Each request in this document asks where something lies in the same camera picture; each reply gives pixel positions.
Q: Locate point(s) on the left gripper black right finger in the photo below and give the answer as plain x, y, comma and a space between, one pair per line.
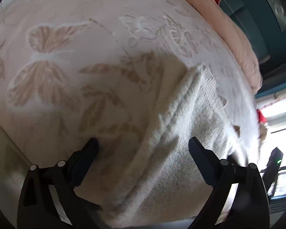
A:
250, 207

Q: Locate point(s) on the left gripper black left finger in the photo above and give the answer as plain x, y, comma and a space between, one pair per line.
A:
48, 199

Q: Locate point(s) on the cream knitted sweater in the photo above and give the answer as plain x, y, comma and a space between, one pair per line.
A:
162, 182

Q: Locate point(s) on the red plush toy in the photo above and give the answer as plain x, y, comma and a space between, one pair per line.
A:
261, 118

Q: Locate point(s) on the pink butterfly bed blanket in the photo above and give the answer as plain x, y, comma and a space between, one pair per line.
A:
71, 70

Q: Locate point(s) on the pink folded duvet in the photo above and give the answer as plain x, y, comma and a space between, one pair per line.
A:
235, 39

